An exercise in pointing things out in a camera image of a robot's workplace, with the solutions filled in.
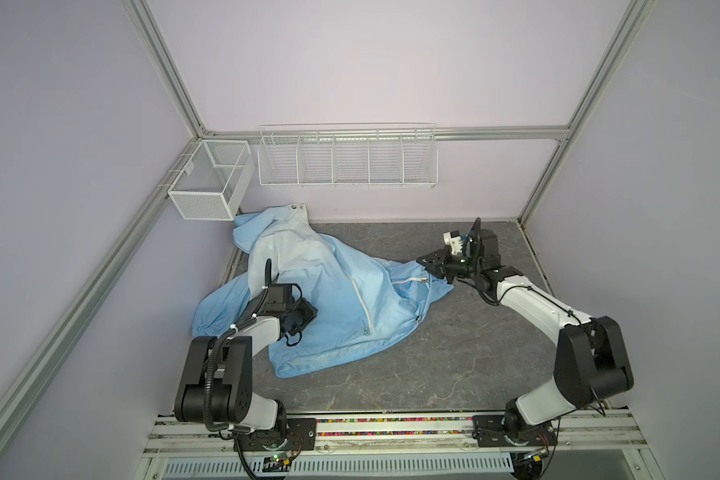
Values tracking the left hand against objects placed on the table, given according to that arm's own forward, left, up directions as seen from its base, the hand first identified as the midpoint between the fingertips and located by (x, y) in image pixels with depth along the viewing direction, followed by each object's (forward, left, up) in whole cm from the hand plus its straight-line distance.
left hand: (317, 313), depth 93 cm
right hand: (+5, -30, +18) cm, 35 cm away
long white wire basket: (+43, -12, +28) cm, 53 cm away
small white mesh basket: (+35, +32, +25) cm, 53 cm away
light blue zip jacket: (+2, -14, +4) cm, 14 cm away
